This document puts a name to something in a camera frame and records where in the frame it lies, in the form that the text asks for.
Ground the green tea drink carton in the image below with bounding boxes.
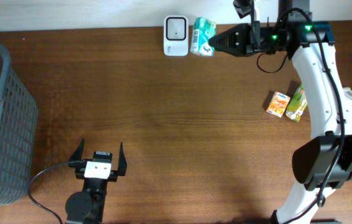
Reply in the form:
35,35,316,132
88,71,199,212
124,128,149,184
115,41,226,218
285,84,308,122

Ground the orange Kleenex tissue pack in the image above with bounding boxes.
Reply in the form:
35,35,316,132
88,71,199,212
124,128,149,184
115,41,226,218
266,91,290,118

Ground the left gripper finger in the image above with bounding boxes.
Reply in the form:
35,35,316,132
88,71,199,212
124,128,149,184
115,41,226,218
117,142,127,176
68,139,85,168

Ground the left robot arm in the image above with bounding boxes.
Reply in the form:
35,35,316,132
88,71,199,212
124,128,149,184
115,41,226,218
65,140,127,223

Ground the green Kleenex tissue pack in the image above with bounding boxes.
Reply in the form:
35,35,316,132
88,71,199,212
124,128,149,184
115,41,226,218
190,17,216,57

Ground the grey plastic mesh basket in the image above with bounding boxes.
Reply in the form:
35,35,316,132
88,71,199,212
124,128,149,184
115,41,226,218
0,44,39,205

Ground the left black camera cable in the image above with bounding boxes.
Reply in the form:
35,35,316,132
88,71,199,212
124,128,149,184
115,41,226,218
27,160,86,224

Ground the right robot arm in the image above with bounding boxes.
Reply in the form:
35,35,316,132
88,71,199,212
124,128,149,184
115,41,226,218
209,0,352,223

